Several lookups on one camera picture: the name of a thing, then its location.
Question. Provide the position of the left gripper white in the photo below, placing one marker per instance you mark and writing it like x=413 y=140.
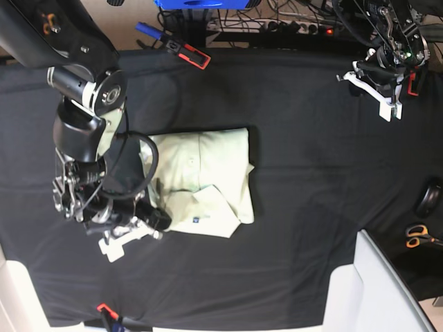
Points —
x=380 y=83

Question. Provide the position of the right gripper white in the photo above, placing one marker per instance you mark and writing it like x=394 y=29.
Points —
x=150 y=221

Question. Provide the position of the light green T-shirt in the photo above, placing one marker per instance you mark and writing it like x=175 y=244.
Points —
x=202 y=181

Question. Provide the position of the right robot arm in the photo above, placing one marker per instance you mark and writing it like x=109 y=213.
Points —
x=83 y=65

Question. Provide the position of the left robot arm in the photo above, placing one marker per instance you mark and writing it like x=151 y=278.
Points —
x=397 y=55

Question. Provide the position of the red black clamp right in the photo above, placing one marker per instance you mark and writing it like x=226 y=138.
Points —
x=414 y=83

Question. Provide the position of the red black clamp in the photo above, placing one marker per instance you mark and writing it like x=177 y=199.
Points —
x=188 y=53
x=414 y=83

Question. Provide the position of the black table cloth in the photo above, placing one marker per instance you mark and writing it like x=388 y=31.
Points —
x=326 y=166

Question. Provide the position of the black round object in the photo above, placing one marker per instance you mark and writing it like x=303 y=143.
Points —
x=428 y=200

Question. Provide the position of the red blue clamp bottom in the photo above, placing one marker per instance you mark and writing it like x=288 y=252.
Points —
x=109 y=320

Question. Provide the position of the white power strip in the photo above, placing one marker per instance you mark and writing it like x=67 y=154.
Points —
x=235 y=25

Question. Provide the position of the white chair left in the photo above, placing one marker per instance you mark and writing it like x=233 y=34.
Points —
x=21 y=309

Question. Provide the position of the white chair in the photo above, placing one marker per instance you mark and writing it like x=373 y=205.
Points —
x=369 y=295
x=21 y=309

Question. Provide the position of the red black clamp top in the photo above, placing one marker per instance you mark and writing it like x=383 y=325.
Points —
x=188 y=53

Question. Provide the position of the white chair right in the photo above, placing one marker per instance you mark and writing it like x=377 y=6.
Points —
x=369 y=295

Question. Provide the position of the blue box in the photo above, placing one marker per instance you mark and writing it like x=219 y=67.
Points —
x=201 y=4

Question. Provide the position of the orange handled scissors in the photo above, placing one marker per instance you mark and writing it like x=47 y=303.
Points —
x=417 y=235

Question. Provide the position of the blue handled tool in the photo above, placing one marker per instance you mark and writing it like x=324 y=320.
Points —
x=149 y=30

